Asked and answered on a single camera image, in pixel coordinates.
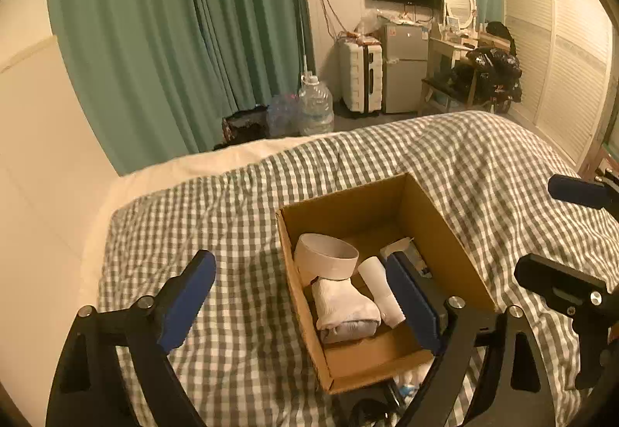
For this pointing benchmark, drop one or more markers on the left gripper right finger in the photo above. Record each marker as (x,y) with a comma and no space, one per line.
(513,387)

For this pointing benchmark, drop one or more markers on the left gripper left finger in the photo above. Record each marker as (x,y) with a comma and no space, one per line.
(89,388)

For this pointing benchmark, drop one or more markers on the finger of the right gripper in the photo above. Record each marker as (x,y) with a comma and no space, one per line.
(563,289)
(577,191)

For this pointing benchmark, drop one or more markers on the white sock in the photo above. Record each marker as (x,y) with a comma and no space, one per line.
(343,312)

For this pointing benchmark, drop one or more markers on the black round pouch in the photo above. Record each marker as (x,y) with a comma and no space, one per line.
(379,404)

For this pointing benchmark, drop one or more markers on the round blue white container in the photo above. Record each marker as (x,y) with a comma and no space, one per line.
(324,256)

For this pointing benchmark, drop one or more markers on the black bag pile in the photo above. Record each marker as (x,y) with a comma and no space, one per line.
(495,72)

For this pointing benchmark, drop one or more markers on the brown cardboard box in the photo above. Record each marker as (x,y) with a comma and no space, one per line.
(370,217)

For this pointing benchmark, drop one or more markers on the white louvered wardrobe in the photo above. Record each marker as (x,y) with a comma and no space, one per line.
(565,49)

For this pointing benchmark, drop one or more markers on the grey checkered bed duvet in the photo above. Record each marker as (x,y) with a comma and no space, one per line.
(469,188)

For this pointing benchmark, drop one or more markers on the wooden vanity desk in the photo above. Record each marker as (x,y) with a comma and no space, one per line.
(437,95)

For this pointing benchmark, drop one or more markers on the white oval vanity mirror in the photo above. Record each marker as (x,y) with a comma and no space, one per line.
(462,10)

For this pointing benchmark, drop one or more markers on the grey mini fridge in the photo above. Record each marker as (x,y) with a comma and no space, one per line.
(405,57)

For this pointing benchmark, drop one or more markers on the white suitcase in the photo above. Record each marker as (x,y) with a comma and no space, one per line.
(361,73)

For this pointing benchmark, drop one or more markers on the clear large water jug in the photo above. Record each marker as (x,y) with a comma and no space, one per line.
(315,107)

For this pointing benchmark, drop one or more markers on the dark bag on floor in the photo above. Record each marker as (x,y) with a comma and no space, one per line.
(243,127)

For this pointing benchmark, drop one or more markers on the green curtain left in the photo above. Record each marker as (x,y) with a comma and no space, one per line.
(155,78)

